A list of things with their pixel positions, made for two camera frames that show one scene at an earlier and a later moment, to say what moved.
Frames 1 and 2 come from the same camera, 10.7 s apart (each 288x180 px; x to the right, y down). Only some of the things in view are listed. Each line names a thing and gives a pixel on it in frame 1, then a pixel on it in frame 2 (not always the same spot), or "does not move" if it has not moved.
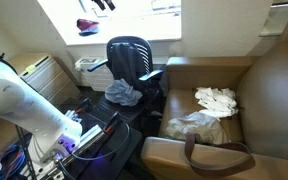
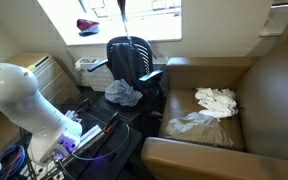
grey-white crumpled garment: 205,125 does not move
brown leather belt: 190,144 -> 121,5
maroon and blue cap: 87,27 does not move
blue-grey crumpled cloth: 119,91 does not move
